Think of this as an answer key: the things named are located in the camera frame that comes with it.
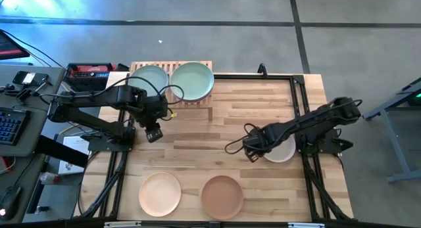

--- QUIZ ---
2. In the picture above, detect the grey beige plate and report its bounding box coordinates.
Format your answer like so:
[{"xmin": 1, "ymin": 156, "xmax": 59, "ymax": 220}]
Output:
[{"xmin": 262, "ymin": 135, "xmax": 297, "ymax": 164}]

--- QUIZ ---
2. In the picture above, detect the wooden slatted shelf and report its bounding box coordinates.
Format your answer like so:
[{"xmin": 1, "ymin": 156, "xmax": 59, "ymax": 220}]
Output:
[{"xmin": 130, "ymin": 60, "xmax": 214, "ymax": 122}]

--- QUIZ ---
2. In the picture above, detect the black flat bar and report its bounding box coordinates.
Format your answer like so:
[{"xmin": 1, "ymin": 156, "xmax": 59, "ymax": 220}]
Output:
[{"xmin": 34, "ymin": 135, "xmax": 89, "ymax": 169}]

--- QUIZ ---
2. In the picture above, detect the black computer mouse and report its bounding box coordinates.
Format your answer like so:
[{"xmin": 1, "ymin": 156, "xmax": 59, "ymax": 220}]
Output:
[{"xmin": 0, "ymin": 185, "xmax": 22, "ymax": 221}]

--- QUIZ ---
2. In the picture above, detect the light green plate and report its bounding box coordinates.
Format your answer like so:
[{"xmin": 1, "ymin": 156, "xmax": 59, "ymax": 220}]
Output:
[{"xmin": 170, "ymin": 61, "xmax": 215, "ymax": 103}]

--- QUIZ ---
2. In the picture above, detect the black aluminium table frame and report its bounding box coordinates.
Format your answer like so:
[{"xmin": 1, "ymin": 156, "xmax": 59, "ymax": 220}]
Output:
[{"xmin": 74, "ymin": 71, "xmax": 355, "ymax": 224}]

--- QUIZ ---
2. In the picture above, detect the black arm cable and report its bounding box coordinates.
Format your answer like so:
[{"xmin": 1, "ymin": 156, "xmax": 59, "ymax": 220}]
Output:
[
  {"xmin": 224, "ymin": 122, "xmax": 256, "ymax": 156},
  {"xmin": 95, "ymin": 76, "xmax": 186, "ymax": 123}
]

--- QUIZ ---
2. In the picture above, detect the brown terracotta plate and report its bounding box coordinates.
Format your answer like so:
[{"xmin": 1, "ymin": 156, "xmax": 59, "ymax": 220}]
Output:
[{"xmin": 201, "ymin": 175, "xmax": 245, "ymax": 221}]

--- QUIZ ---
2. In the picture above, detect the silver metal bracket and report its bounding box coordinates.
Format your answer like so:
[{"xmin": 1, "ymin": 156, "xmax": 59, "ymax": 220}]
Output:
[
  {"xmin": 288, "ymin": 222, "xmax": 326, "ymax": 228},
  {"xmin": 104, "ymin": 221, "xmax": 142, "ymax": 228}
]

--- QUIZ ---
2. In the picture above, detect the cream peach plate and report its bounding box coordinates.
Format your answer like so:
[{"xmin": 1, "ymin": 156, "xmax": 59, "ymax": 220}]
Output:
[{"xmin": 138, "ymin": 171, "xmax": 182, "ymax": 217}]

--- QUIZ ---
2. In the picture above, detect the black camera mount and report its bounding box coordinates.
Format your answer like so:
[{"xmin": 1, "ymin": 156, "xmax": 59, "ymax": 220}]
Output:
[{"xmin": 0, "ymin": 80, "xmax": 53, "ymax": 103}]

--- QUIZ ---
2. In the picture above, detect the teal grey plate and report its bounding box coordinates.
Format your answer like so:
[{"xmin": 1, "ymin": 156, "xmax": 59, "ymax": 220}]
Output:
[{"xmin": 127, "ymin": 64, "xmax": 170, "ymax": 98}]

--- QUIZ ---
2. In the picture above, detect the black desk monitor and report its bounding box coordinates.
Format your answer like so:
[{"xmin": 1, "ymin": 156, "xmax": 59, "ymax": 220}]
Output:
[{"xmin": 0, "ymin": 29, "xmax": 31, "ymax": 60}]

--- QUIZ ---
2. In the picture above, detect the black smartphone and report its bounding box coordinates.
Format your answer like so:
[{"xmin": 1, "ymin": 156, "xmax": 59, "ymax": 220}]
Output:
[{"xmin": 12, "ymin": 70, "xmax": 49, "ymax": 87}]

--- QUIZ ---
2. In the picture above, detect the red black toolbox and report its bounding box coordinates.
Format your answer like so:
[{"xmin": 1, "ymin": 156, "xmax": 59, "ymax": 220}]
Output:
[{"xmin": 64, "ymin": 62, "xmax": 131, "ymax": 93}]

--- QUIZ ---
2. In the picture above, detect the white paper box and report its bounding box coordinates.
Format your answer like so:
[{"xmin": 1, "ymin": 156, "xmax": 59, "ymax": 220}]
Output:
[{"xmin": 58, "ymin": 135, "xmax": 90, "ymax": 175}]

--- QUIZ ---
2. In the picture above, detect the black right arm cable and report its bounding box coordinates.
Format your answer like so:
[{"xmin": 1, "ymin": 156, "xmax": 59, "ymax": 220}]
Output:
[{"xmin": 224, "ymin": 122, "xmax": 256, "ymax": 156}]

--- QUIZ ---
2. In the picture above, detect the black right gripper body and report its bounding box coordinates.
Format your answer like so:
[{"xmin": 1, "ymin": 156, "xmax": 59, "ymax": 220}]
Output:
[{"xmin": 242, "ymin": 129, "xmax": 269, "ymax": 164}]

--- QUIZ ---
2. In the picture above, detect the grey metal stand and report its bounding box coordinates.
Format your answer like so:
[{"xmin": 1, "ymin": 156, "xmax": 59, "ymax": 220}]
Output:
[{"xmin": 361, "ymin": 77, "xmax": 421, "ymax": 185}]

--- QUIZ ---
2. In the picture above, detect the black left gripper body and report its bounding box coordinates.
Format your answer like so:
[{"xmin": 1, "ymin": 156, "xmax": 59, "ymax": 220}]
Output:
[{"xmin": 141, "ymin": 118, "xmax": 164, "ymax": 144}]

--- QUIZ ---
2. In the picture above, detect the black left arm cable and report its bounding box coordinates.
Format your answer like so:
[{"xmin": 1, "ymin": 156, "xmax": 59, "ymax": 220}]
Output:
[{"xmin": 95, "ymin": 76, "xmax": 186, "ymax": 123}]

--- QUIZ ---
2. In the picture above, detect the grey side desk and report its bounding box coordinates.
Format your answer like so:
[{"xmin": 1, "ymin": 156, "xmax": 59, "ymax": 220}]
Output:
[{"xmin": 0, "ymin": 64, "xmax": 66, "ymax": 224}]

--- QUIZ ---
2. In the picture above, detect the black backlit keyboard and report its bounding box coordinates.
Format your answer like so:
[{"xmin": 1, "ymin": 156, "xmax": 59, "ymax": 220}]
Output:
[{"xmin": 0, "ymin": 106, "xmax": 32, "ymax": 146}]

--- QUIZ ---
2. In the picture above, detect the small white bottle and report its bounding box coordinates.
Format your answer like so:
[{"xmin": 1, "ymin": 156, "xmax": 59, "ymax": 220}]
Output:
[{"xmin": 39, "ymin": 171, "xmax": 62, "ymax": 185}]

